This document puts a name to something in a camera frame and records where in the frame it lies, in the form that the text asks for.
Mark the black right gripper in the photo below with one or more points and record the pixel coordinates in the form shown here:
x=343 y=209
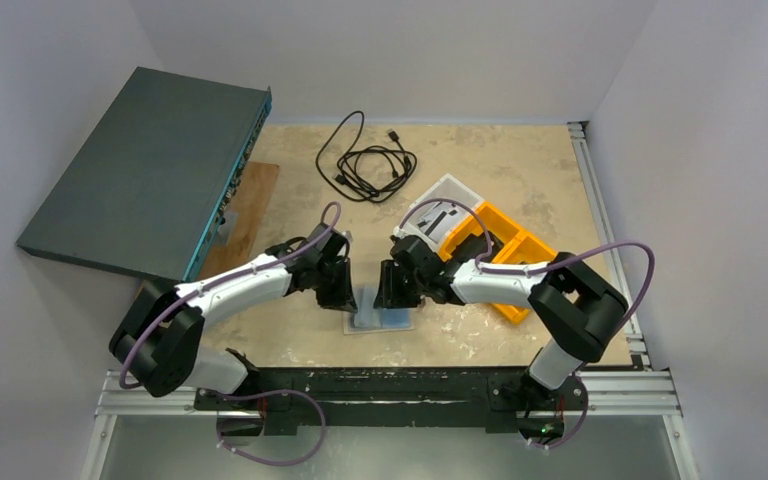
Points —
x=398 y=276

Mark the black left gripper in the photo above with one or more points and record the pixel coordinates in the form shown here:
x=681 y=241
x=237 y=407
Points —
x=334 y=276

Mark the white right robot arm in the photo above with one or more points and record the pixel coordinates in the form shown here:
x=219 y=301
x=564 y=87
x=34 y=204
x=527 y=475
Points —
x=579 y=308

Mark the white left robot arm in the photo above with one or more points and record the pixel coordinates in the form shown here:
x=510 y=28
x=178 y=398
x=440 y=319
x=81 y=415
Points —
x=158 y=342

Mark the papers in white bin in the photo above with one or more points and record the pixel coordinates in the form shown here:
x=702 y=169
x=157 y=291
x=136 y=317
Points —
x=439 y=219

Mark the black part in orange bin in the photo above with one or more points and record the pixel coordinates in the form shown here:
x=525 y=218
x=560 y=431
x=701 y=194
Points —
x=476 y=246

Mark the white plastic bin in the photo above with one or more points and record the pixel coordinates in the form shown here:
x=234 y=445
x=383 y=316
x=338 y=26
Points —
x=447 y=189

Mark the brown wooden board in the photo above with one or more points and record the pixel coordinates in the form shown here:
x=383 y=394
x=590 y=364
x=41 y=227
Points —
x=238 y=232

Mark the orange plastic bin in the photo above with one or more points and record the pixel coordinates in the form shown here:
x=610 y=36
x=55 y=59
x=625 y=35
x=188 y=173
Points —
x=521 y=245

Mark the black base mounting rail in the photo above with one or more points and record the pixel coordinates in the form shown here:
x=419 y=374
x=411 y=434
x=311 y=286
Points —
x=495 y=399

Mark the dark grey network switch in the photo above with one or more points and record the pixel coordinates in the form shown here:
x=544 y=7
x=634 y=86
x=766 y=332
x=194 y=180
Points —
x=146 y=193

